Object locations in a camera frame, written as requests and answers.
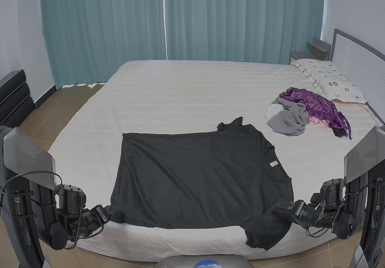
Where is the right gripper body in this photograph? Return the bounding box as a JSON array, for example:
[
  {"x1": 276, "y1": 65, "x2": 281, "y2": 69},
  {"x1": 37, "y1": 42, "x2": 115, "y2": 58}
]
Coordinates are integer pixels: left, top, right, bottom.
[{"x1": 289, "y1": 204, "x2": 324, "y2": 228}]

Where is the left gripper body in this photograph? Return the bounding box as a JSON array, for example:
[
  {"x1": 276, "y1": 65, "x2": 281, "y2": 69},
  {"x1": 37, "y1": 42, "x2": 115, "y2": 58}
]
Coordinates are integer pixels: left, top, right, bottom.
[{"x1": 82, "y1": 208, "x2": 105, "y2": 233}]

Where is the black T-shirt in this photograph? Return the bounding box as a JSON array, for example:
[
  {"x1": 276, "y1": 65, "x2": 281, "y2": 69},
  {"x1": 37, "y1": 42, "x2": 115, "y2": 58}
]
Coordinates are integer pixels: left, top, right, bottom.
[{"x1": 110, "y1": 116, "x2": 295, "y2": 251}]

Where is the bed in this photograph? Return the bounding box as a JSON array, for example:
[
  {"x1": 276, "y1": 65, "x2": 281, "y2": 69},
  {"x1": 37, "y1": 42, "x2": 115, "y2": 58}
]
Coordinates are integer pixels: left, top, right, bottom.
[{"x1": 28, "y1": 28, "x2": 385, "y2": 263}]

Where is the pink garment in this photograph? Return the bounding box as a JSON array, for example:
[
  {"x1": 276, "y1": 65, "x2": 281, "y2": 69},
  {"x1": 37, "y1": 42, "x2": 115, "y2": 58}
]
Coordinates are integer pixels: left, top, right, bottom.
[{"x1": 309, "y1": 115, "x2": 331, "y2": 128}]

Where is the grey garment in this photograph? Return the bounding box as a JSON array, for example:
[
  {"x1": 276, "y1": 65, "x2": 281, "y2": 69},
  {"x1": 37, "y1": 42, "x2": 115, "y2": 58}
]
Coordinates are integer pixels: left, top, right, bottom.
[{"x1": 267, "y1": 101, "x2": 310, "y2": 136}]

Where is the white garment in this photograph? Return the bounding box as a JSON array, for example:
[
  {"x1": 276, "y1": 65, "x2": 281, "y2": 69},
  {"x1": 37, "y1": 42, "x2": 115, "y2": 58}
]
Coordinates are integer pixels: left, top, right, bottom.
[{"x1": 265, "y1": 104, "x2": 285, "y2": 120}]

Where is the purple satin garment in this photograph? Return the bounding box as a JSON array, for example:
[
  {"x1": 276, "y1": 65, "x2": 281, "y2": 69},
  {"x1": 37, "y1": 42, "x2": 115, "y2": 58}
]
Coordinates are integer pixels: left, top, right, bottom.
[{"x1": 279, "y1": 87, "x2": 352, "y2": 140}]

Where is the white printed pillow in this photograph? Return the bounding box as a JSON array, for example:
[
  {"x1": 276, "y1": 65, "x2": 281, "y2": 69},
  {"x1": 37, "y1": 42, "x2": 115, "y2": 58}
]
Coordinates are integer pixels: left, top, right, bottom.
[{"x1": 291, "y1": 59, "x2": 369, "y2": 103}]

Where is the black chest of drawers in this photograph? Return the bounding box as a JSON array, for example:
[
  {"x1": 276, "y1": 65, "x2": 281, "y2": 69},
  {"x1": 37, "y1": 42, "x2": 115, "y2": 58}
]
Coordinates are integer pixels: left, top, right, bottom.
[{"x1": 0, "y1": 70, "x2": 38, "y2": 127}]

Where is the grey bedside table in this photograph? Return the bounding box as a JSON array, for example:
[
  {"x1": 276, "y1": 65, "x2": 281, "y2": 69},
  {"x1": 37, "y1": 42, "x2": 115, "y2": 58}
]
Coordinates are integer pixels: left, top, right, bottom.
[{"x1": 290, "y1": 37, "x2": 331, "y2": 65}]

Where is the blue-green curtain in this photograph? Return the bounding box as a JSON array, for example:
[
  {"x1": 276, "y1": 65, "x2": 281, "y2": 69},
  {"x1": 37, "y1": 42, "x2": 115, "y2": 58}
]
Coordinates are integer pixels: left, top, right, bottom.
[
  {"x1": 165, "y1": 0, "x2": 327, "y2": 65},
  {"x1": 41, "y1": 0, "x2": 167, "y2": 90}
]

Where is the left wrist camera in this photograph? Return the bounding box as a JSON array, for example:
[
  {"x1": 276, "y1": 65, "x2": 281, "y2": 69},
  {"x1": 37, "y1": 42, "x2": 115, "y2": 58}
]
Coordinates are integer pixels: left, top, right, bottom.
[{"x1": 96, "y1": 204, "x2": 113, "y2": 225}]

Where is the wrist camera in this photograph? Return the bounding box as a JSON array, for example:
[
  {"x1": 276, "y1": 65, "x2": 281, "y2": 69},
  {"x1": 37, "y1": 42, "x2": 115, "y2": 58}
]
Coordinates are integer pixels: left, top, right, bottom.
[
  {"x1": 96, "y1": 204, "x2": 113, "y2": 225},
  {"x1": 292, "y1": 200, "x2": 308, "y2": 217}
]

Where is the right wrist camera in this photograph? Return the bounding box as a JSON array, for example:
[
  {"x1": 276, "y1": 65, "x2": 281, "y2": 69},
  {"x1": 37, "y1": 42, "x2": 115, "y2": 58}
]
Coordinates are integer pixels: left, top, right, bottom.
[{"x1": 292, "y1": 200, "x2": 308, "y2": 217}]

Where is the black cable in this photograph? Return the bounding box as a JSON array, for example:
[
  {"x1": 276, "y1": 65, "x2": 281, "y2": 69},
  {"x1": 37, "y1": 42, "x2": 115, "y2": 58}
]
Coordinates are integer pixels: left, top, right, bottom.
[{"x1": 0, "y1": 172, "x2": 63, "y2": 201}]

